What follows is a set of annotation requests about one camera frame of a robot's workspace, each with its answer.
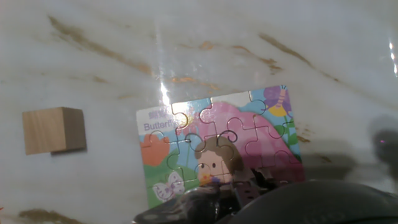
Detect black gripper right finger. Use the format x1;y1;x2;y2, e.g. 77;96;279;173
217;179;398;224

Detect small wooden cube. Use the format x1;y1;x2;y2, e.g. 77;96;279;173
21;106;87;156

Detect frameless butterfly jigsaw puzzle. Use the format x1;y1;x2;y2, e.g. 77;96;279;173
136;84;306;210

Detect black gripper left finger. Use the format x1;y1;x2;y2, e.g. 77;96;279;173
132;185;223;224

